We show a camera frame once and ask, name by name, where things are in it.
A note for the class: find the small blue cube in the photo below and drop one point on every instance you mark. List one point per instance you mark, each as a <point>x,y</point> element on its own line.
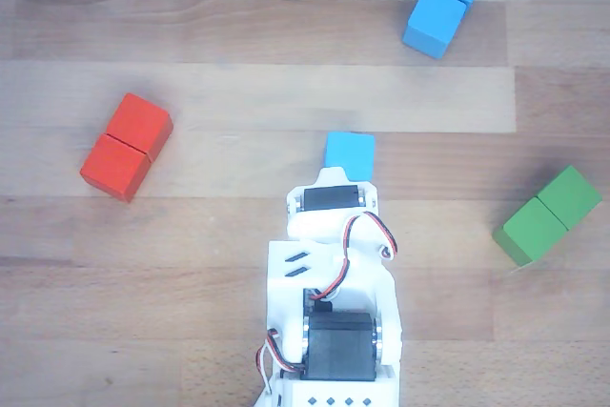
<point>350,152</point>

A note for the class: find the long red block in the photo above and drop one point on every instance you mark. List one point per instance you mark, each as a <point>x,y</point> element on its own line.
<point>124,154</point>

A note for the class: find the long green block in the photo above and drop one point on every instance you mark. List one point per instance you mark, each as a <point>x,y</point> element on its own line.
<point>538,226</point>

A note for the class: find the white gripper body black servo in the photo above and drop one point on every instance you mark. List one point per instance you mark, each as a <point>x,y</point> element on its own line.
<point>332,198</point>

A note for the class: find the long blue block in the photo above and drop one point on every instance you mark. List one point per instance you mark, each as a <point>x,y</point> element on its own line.
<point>436,16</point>

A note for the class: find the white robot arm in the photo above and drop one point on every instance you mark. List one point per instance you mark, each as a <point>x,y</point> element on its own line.
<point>367,292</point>

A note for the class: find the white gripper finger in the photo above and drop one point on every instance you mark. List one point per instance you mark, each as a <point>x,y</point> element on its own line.
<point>332,174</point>

